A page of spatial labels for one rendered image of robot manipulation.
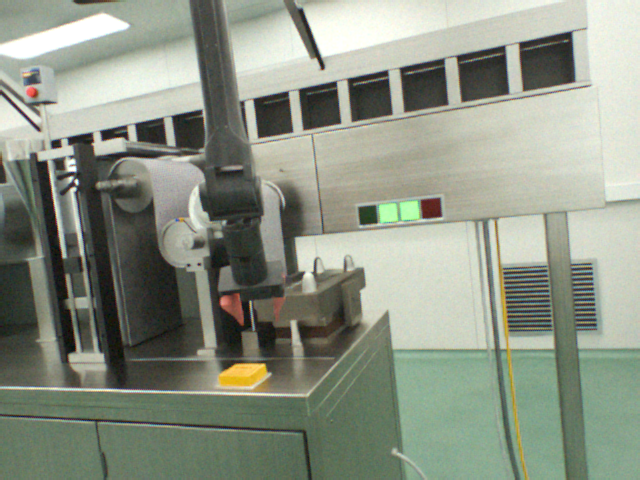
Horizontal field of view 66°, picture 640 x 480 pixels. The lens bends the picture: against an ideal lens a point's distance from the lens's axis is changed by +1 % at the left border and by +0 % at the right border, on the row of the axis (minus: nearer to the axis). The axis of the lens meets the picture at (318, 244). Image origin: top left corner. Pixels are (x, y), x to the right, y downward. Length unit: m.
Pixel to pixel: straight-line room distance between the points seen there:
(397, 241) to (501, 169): 2.48
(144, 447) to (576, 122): 1.25
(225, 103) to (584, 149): 0.96
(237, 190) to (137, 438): 0.66
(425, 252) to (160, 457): 2.92
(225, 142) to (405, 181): 0.80
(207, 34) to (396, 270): 3.26
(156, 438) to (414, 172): 0.92
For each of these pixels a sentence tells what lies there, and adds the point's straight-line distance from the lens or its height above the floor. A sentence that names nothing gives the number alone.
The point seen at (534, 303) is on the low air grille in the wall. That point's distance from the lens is 3.80.
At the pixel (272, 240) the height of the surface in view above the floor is 1.15.
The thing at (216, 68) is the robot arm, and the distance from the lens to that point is 0.72.
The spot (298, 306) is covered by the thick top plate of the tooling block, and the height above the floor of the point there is 1.00.
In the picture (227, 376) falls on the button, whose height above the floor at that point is 0.92.
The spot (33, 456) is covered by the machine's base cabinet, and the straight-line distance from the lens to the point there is 1.43.
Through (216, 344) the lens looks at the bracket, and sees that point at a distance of 1.26.
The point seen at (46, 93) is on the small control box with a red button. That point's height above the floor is 1.63.
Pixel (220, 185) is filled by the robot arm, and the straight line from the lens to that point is 0.70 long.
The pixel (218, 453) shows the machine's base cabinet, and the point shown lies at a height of 0.76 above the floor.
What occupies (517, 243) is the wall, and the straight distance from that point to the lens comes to 3.74.
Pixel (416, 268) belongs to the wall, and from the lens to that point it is 3.81.
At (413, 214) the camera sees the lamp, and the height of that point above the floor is 1.17.
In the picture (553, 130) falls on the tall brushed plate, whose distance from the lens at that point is 1.40.
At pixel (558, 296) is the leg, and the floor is 0.89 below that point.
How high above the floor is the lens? 1.22
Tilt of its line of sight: 4 degrees down
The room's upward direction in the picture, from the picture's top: 7 degrees counter-clockwise
